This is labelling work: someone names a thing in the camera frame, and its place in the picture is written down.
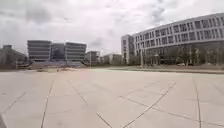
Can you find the long white multistorey building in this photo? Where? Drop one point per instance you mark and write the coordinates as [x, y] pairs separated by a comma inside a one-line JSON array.
[[176, 36]]

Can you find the twin block grey building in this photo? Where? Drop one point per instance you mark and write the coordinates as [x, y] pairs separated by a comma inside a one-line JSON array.
[[40, 50]]

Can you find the pole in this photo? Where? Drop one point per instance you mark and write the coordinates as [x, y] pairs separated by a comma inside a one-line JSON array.
[[141, 58]]

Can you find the low grey building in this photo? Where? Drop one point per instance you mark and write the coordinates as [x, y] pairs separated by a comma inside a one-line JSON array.
[[11, 55]]

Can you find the low pale building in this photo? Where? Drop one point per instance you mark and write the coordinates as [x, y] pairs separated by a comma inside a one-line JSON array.
[[112, 59]]

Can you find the pale paved plaza ground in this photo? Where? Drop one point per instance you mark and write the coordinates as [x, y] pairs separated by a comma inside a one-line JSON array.
[[110, 100]]

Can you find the grass strip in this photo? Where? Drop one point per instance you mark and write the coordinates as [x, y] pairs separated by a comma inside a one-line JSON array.
[[166, 68]]

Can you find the row of trees by building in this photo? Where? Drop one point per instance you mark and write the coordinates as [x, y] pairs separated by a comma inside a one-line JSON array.
[[186, 56]]

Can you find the small pale building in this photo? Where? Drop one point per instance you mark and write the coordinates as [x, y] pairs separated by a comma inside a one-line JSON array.
[[91, 56]]

